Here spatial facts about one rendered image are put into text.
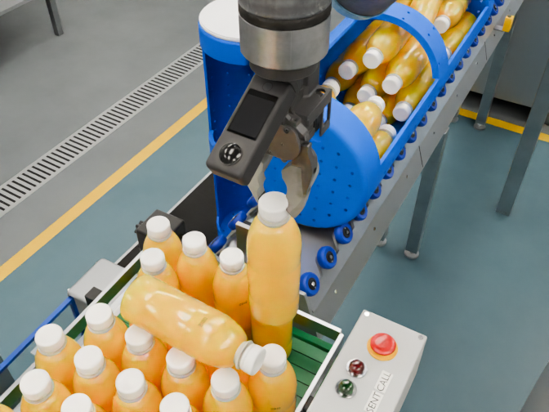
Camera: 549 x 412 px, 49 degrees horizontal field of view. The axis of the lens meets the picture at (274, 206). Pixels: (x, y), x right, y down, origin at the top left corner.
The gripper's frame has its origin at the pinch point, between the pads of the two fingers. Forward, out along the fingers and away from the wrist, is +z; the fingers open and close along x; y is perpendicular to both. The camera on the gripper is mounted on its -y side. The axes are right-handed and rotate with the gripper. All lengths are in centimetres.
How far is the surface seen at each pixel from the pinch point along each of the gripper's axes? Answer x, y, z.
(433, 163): 5, 121, 84
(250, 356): -2.3, -10.7, 16.8
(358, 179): 0.7, 31.7, 20.4
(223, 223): 72, 88, 117
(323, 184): 7.3, 31.7, 24.4
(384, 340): -15.8, 3.2, 21.6
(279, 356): -4.2, -6.2, 21.8
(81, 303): 45, 0, 48
